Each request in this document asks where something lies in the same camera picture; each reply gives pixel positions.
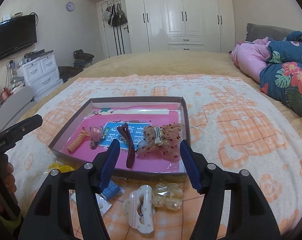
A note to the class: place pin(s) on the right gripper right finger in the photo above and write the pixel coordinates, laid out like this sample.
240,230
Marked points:
250,216

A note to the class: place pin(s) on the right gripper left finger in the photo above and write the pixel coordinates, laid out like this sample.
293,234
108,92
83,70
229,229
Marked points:
49,216

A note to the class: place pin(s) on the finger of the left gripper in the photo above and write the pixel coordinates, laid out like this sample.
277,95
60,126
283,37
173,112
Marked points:
20,129

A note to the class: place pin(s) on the yellow rings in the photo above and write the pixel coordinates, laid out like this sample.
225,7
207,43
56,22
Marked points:
58,167

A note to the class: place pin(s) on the earrings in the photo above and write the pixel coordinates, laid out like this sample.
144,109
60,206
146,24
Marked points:
104,205

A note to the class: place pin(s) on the blue small box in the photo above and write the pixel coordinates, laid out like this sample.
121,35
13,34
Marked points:
111,190

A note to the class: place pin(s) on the pink fluffy hair clip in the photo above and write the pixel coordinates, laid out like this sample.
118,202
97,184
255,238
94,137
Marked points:
96,135

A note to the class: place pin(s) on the clear pearl bow clip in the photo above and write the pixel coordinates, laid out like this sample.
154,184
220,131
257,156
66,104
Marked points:
167,195

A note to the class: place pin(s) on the white claw hair clip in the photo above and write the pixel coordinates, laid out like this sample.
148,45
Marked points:
139,211

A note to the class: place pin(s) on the dark maroon hair clip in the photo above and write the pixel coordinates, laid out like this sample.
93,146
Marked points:
125,133

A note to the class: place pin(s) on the sheer red-dotted bow clip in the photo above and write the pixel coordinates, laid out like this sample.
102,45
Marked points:
161,141

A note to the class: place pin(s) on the left hand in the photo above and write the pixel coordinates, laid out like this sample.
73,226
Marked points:
9,181

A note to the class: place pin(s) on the grey sofa bench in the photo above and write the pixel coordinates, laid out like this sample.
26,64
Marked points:
16,106

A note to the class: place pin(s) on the white drawer cabinet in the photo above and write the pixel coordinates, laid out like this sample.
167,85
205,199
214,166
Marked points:
42,75

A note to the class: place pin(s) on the dark clothes pile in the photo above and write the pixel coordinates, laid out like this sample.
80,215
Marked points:
66,72

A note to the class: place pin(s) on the stool with dark clothes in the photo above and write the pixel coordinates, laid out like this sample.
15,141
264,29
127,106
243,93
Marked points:
82,59

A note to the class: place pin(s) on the shallow brown cardboard tray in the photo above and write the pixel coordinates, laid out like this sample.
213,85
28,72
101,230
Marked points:
72,143

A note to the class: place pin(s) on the bed with tan cover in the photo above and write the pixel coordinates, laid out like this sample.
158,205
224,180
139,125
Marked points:
232,122

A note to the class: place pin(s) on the blue floral quilt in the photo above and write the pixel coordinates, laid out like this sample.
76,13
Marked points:
282,77

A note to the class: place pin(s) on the white door with bags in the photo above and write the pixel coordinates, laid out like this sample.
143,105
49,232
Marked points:
115,40

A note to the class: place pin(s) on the grey headboard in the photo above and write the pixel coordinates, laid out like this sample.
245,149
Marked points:
256,31

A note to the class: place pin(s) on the white built-in wardrobe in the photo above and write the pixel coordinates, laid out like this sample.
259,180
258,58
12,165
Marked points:
189,25

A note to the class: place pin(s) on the black wall television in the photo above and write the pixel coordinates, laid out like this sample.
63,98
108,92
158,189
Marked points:
16,34

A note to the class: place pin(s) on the purple wall clock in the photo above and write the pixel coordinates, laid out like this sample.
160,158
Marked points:
70,6

